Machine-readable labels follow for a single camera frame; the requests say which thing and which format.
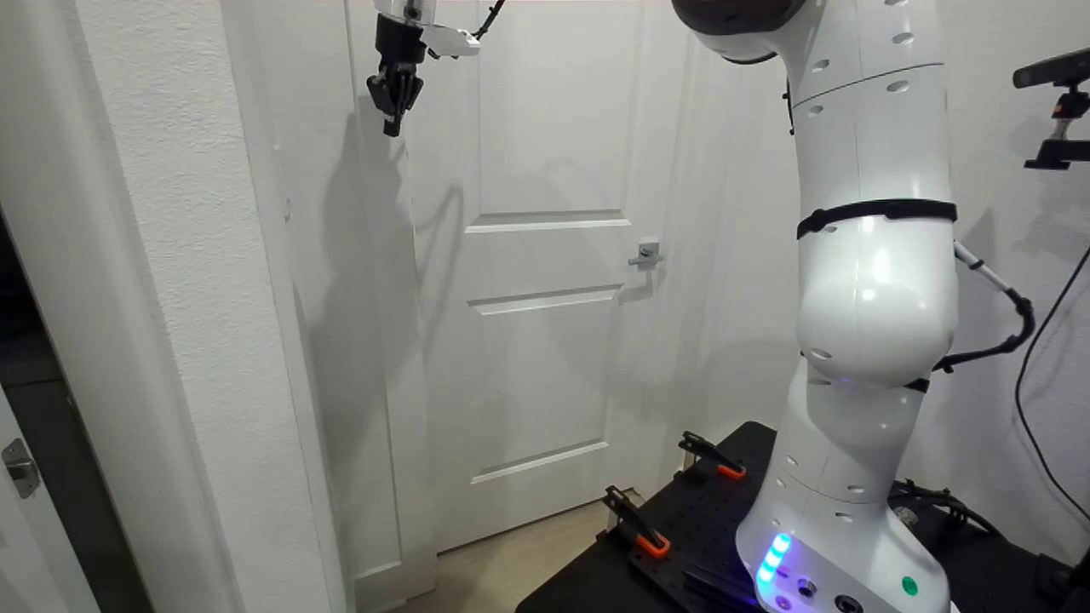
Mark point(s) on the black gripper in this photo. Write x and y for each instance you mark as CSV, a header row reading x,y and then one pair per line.
x,y
394,82

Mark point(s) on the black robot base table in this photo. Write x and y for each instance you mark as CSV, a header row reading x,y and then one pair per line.
x,y
702,572

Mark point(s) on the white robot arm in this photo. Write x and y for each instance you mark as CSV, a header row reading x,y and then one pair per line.
x,y
868,280

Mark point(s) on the white panel door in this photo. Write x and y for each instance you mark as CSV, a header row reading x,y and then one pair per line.
x,y
521,181

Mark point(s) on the orange black clamp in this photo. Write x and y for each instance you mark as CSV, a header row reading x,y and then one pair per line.
x,y
641,531
700,446

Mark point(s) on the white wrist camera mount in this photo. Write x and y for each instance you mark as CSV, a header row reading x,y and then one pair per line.
x,y
441,39

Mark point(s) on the silver lever door handle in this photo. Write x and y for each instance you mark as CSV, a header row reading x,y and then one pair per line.
x,y
648,257

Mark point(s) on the silver open door handle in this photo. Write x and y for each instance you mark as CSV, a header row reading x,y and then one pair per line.
x,y
22,466

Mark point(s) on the black camera on stand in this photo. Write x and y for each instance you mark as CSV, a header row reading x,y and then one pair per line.
x,y
1069,71

